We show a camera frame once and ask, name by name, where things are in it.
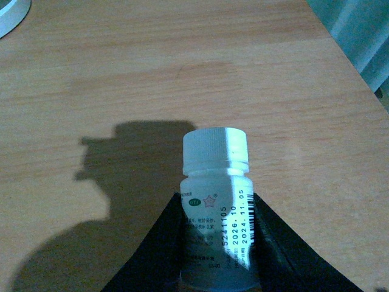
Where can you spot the wooden nightstand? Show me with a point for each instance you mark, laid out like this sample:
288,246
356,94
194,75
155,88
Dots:
97,95

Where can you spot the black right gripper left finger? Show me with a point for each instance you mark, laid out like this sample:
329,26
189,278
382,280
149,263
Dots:
156,264

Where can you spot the white slatted air purifier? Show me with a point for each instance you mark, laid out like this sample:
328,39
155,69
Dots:
12,14

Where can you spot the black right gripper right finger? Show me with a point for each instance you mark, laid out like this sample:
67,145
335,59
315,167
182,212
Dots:
286,262

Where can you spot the white medicine bottle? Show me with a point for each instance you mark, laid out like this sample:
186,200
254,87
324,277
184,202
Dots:
217,199

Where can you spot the grey-blue curtain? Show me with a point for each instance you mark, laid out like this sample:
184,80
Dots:
360,28

